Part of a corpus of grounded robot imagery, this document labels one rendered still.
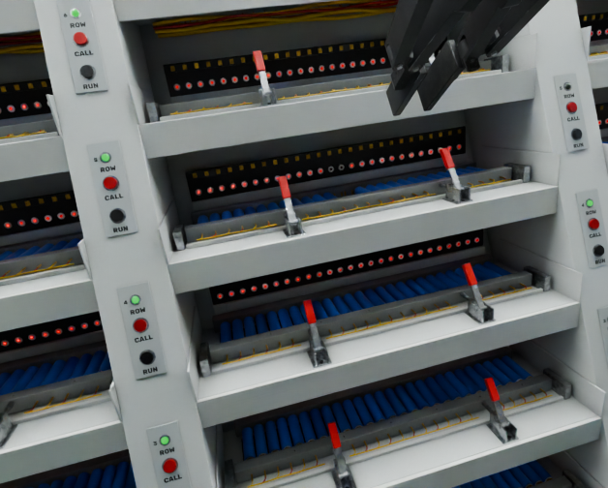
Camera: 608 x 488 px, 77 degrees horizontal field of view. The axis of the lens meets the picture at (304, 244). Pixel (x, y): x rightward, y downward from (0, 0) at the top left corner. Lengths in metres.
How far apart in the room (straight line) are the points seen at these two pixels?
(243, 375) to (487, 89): 0.57
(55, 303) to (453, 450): 0.61
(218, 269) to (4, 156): 0.30
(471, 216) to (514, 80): 0.23
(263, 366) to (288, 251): 0.18
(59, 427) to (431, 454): 0.53
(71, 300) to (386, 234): 0.44
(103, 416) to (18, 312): 0.17
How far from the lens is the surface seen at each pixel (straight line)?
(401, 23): 0.34
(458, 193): 0.64
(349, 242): 0.56
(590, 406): 0.83
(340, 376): 0.59
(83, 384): 0.67
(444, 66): 0.42
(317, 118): 0.59
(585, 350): 0.79
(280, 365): 0.60
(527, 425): 0.78
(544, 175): 0.75
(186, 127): 0.57
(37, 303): 0.60
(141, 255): 0.55
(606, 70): 0.86
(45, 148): 0.61
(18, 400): 0.71
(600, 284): 0.79
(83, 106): 0.60
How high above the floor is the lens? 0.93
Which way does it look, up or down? 1 degrees down
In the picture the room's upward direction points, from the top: 11 degrees counter-clockwise
